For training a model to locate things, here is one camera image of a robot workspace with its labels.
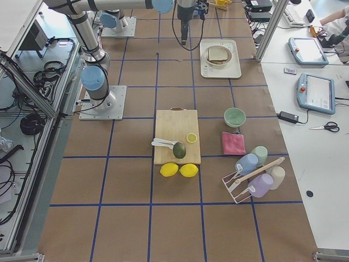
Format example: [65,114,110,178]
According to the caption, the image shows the green bowl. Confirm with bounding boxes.
[224,107,246,128]

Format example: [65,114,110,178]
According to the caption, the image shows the near teach pendant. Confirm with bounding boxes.
[296,73,335,115]

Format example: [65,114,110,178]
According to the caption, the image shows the purple mug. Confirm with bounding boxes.
[248,173,274,198]

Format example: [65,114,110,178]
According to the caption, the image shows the green mug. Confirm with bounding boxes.
[250,146,268,167]

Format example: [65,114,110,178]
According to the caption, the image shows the blue mug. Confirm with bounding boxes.
[235,153,258,176]

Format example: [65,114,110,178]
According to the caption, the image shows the left yellow lemon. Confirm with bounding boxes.
[160,163,179,177]

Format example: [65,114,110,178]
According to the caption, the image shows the far teach pendant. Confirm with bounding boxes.
[288,38,329,67]

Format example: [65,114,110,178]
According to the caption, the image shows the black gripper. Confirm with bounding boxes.
[177,5,194,45]

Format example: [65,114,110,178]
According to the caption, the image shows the bread slice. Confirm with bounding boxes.
[208,46,228,62]

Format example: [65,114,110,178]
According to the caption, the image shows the green avocado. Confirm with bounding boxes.
[172,142,186,159]

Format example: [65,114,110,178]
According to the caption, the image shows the black power adapter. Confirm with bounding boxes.
[276,111,299,124]

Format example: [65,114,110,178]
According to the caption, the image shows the right yellow lemon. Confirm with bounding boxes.
[179,163,198,178]

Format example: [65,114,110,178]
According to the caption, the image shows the black scissors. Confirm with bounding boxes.
[309,121,340,133]

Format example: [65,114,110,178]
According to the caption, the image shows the teach pendant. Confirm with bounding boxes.
[296,73,335,115]
[288,38,329,67]

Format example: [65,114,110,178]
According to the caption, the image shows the white wire mug rack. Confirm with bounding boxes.
[222,157,285,204]

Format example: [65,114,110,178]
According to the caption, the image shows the white plastic knife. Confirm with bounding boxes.
[151,138,177,149]

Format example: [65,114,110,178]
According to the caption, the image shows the lemon half slice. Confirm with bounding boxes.
[186,133,197,144]

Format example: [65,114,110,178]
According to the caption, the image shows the pink cloth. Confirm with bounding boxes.
[222,132,246,156]

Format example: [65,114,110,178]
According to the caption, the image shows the wooden cutting board with handle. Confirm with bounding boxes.
[154,109,201,164]

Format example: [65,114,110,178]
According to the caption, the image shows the yellow lemon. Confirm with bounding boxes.
[160,163,179,177]
[179,163,198,178]

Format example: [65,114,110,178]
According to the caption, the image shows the cream mug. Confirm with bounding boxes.
[266,166,286,190]

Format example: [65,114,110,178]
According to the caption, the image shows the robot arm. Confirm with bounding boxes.
[99,9,128,33]
[44,1,198,111]

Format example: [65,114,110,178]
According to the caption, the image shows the white round plate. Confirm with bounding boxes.
[205,45,232,66]

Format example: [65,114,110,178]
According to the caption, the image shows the white keyboard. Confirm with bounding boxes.
[283,4,305,27]

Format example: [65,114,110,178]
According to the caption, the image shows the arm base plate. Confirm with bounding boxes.
[78,85,127,121]
[101,16,137,38]

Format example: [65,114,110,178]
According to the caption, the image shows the cream tray with lettering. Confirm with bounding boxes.
[200,39,242,79]

